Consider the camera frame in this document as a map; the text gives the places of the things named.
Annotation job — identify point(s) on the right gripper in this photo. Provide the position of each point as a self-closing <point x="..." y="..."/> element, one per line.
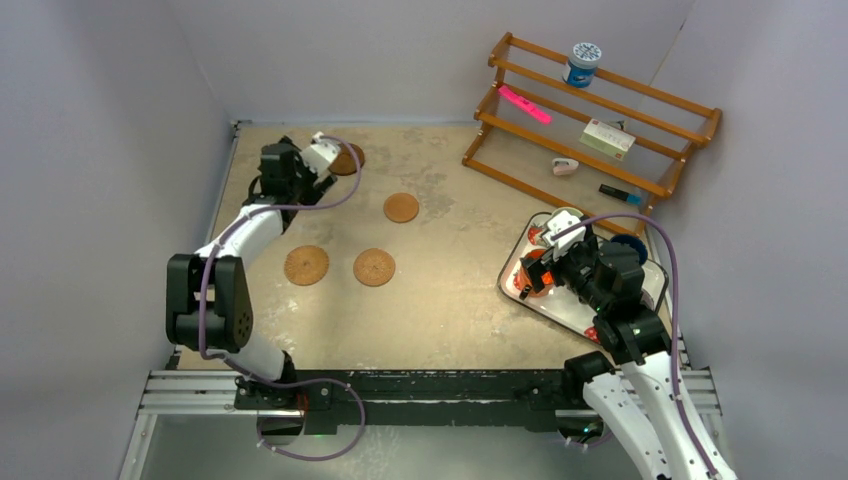
<point x="554" y="258"/>

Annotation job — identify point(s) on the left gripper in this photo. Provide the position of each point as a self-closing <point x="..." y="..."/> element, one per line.
<point x="310" y="172"/>

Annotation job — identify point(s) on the dark brown wooden coaster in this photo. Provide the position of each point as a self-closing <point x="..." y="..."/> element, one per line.
<point x="344" y="164"/>

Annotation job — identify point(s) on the orange mug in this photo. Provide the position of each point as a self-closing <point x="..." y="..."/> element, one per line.
<point x="534" y="277"/>

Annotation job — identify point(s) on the woven rattan coaster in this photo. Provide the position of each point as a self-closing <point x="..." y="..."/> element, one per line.
<point x="374" y="267"/>
<point x="306" y="265"/>

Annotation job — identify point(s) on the light green mug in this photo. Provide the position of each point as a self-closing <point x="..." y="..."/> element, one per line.
<point x="556" y="222"/>

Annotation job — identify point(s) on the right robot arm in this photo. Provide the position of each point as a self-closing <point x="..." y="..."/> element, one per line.
<point x="635" y="382"/>

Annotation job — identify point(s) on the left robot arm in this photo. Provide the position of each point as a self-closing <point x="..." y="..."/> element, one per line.
<point x="208" y="305"/>

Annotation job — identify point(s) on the strawberry print tray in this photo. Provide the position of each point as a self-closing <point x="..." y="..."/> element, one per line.
<point x="561" y="306"/>

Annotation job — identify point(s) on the dark grey mug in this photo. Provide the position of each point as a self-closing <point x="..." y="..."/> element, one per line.
<point x="633" y="242"/>

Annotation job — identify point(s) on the black blue marker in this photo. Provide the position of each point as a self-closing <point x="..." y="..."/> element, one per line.
<point x="620" y="195"/>

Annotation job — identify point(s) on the wooden tiered shelf rack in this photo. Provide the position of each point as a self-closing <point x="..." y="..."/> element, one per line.
<point x="516" y="150"/>

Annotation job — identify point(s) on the green white box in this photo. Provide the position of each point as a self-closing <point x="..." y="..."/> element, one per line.
<point x="607" y="139"/>

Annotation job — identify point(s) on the pink highlighter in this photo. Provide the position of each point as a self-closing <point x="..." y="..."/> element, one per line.
<point x="524" y="105"/>

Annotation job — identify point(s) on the blue white jar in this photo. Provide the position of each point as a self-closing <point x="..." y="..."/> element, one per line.
<point x="582" y="64"/>

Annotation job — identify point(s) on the black aluminium mounting rail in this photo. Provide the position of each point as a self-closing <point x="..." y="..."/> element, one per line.
<point x="535" y="400"/>

